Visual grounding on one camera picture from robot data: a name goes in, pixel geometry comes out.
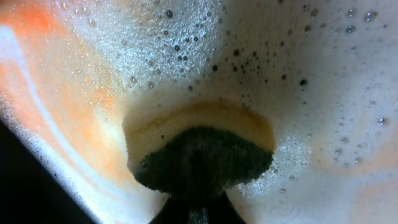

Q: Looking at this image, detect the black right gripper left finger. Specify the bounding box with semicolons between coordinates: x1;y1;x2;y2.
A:
149;197;190;224

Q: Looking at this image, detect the green and yellow sponge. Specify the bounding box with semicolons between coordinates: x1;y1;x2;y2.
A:
123;101;275;200

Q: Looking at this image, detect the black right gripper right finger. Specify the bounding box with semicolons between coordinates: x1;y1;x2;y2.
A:
205;192;246;224

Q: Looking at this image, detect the black tray with soapy foam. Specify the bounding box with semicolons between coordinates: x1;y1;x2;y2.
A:
1;1;397;223

